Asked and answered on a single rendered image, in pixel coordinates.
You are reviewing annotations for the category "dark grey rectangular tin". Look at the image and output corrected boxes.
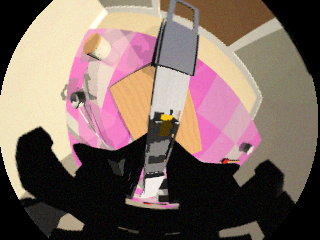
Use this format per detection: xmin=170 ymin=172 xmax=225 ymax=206
xmin=155 ymin=180 xmax=168 ymax=203

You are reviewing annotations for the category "dark grey cylinder with white top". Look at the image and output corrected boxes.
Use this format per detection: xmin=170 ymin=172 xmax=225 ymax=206
xmin=243 ymin=143 xmax=253 ymax=155

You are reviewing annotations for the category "grey canister with wooden lid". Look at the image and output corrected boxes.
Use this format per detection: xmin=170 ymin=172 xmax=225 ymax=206
xmin=83 ymin=32 xmax=112 ymax=61

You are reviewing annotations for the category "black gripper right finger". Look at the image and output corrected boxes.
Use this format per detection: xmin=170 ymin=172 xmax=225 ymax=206
xmin=165 ymin=140 xmax=240 ymax=204

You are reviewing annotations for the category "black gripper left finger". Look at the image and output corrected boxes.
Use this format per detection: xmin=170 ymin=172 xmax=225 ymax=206
xmin=72 ymin=133 xmax=147 ymax=200

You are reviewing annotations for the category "light wooden board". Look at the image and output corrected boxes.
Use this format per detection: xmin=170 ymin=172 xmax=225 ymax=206
xmin=111 ymin=65 xmax=201 ymax=155

